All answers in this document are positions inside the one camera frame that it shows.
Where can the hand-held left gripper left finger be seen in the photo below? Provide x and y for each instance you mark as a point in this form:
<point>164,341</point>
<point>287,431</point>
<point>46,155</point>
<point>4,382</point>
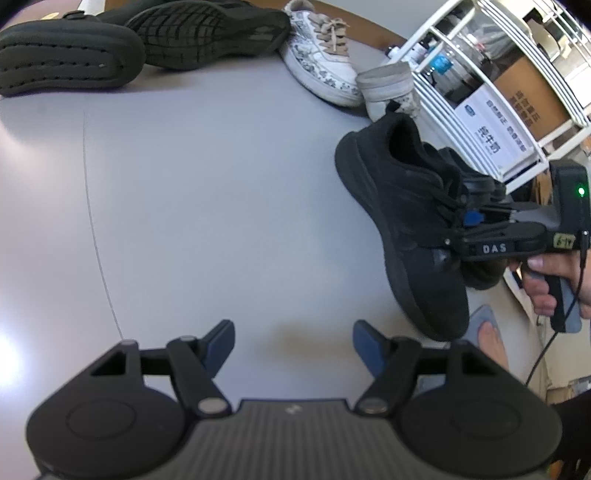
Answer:
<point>219,344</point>

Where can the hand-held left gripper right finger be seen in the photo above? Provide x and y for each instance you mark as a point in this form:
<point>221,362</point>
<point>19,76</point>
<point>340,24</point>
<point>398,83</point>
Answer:
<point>369,348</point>

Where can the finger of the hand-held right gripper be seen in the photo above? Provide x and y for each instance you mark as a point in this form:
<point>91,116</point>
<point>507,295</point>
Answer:
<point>450,242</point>
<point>472,218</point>

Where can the black lace-up sneaker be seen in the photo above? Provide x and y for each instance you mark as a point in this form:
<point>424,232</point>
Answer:
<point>198,32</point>
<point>401,207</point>

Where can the white shoe rack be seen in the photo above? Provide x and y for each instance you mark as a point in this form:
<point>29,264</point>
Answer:
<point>438,106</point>

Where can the white printed sneaker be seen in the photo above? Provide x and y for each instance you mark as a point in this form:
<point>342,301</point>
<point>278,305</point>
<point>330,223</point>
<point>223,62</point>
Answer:
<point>385,81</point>
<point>318,69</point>

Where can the person's right hand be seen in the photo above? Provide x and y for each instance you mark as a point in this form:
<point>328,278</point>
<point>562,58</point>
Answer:
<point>540,290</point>

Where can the white carton box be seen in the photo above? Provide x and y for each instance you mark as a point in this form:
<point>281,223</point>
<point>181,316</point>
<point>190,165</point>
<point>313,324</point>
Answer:
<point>498,134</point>

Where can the person's right foot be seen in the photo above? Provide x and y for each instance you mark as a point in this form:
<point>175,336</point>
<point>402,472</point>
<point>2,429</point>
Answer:
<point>493,344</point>

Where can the clear water bottle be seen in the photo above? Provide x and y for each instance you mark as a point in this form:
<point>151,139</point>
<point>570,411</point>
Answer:
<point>443,69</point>

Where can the small white bottle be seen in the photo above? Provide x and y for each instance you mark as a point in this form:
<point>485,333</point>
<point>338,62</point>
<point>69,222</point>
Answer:
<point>420,50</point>

